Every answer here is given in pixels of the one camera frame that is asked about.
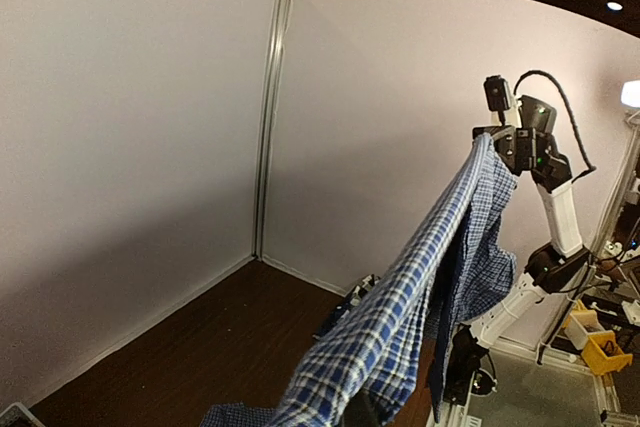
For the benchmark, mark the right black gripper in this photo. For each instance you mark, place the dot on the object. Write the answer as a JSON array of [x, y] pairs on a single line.
[[515, 146]]

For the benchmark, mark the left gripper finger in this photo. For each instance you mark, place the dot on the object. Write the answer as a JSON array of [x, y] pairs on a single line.
[[360, 413]]

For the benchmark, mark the blue small-check shirt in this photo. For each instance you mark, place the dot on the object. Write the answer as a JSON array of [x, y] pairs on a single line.
[[450, 271]]

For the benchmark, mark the black white plaid shirt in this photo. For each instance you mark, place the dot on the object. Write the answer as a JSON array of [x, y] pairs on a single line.
[[365, 285]]

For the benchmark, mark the yellow plastic bin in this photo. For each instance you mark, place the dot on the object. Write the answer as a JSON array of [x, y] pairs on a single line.
[[603, 355]]

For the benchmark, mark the light blue plastic basket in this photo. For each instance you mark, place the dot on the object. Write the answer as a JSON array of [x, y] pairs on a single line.
[[16, 415]]

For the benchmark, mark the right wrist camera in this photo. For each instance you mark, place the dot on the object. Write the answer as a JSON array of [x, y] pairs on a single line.
[[502, 104]]

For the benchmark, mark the left aluminium frame post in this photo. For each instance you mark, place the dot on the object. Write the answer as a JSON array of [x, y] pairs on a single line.
[[270, 97]]

